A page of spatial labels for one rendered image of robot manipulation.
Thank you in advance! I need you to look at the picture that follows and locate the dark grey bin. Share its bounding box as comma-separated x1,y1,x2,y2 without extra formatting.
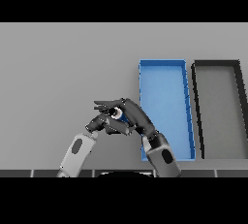
190,59,248,160

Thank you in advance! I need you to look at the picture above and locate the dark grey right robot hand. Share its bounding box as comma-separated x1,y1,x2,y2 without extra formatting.
93,97,161,146

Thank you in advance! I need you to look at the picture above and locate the blue pipe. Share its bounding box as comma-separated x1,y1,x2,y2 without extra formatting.
108,107,131,127

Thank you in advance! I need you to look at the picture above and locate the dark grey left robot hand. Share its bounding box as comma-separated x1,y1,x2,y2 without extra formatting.
84,113,131,136

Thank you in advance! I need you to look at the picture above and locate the blue bin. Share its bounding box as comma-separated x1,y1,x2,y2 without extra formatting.
138,58,197,162

